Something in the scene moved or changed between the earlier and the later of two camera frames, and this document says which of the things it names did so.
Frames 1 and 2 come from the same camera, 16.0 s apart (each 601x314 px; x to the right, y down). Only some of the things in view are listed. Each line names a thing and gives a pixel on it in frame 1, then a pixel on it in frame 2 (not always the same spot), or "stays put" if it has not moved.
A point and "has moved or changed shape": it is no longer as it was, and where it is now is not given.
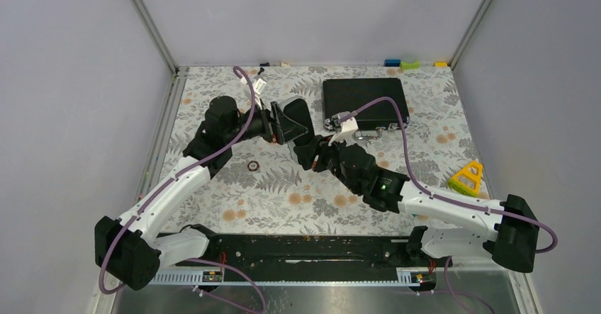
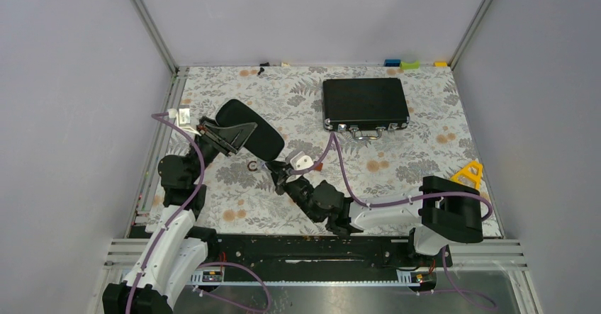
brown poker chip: [257, 166] stays put
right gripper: [322, 153] -> [281, 178]
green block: [410, 65] stays put
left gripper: [273, 125] -> [215, 137]
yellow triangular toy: [468, 178] stays put
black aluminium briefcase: [349, 94] stays put
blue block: [392, 62] stays put
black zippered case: [298, 109] has moved or changed shape
